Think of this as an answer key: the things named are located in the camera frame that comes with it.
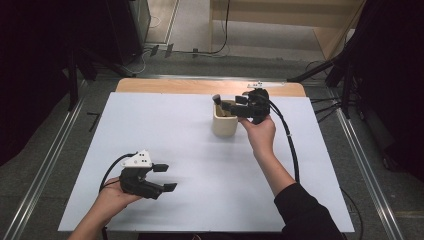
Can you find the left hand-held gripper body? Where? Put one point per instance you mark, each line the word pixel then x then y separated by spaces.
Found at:
pixel 135 181

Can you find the cream square cup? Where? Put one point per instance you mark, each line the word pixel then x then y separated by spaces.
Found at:
pixel 225 128

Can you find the light wooden furniture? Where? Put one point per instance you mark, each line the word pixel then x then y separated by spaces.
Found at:
pixel 283 15

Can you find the white paper sheet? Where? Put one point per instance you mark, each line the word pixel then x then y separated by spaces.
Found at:
pixel 186 156

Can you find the small black angled bracket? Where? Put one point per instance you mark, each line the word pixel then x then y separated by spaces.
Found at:
pixel 95 120

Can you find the black stand legs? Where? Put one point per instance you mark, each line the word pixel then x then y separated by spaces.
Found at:
pixel 75 76
pixel 336 76

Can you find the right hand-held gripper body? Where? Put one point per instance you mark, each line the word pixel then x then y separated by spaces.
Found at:
pixel 258 106

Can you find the black cabinet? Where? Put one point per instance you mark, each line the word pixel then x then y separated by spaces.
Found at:
pixel 128 30

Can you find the person's left hand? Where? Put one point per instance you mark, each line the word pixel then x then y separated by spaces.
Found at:
pixel 111 201

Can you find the metal floor rail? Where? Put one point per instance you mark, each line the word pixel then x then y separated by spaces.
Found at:
pixel 43 166
pixel 370 173

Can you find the person's right hand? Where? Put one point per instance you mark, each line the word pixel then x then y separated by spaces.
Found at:
pixel 261 136

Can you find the black makeup brush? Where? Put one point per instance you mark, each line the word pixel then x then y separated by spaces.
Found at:
pixel 216 99

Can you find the black curtain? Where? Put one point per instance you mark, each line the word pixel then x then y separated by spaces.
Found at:
pixel 30 73
pixel 393 83

